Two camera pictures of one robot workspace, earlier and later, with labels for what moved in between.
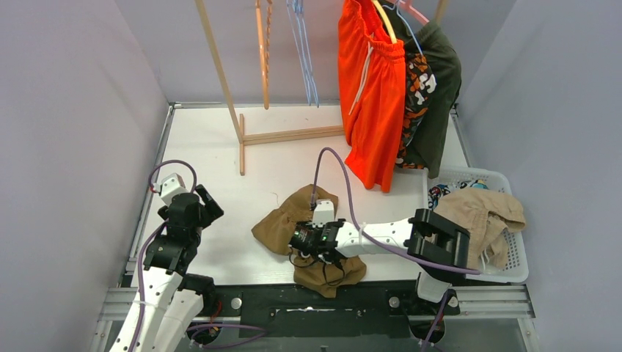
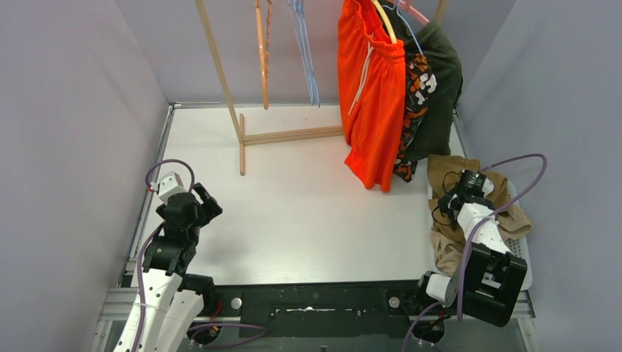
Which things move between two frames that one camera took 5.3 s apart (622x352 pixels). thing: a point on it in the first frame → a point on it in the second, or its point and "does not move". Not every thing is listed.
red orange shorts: [373, 94] does not move
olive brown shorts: [275, 229] → [444, 173]
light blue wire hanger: [295, 12] does not move
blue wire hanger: [296, 12] does not move
